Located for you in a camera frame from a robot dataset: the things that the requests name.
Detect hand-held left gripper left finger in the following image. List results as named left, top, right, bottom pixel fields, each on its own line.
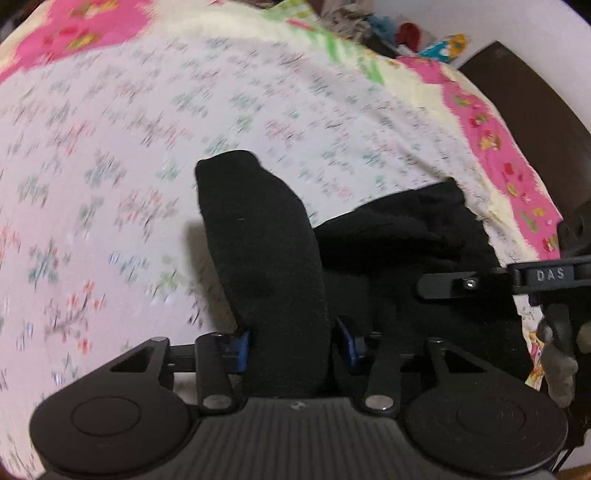
left=108, top=331, right=250, bottom=411

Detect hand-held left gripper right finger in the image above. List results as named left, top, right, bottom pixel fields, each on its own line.
left=337, top=318, right=483, bottom=414

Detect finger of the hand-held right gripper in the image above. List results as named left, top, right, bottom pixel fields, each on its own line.
left=417, top=270, right=513, bottom=302

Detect black pants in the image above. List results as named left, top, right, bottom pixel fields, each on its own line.
left=194, top=150, right=536, bottom=400

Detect person's right hand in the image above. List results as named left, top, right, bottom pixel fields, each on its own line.
left=536, top=318, right=580, bottom=409

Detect dark wooden headboard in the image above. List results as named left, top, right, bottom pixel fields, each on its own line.
left=457, top=41, right=591, bottom=222

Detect pink cartoon printed quilt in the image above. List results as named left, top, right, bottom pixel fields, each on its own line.
left=0, top=0, right=564, bottom=393

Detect white floral bed sheet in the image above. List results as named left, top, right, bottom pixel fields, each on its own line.
left=0, top=28, right=532, bottom=472

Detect dark side table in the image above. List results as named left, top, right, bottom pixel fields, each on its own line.
left=365, top=32, right=409, bottom=58

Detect red cloth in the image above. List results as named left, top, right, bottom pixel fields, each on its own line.
left=397, top=22, right=428, bottom=47

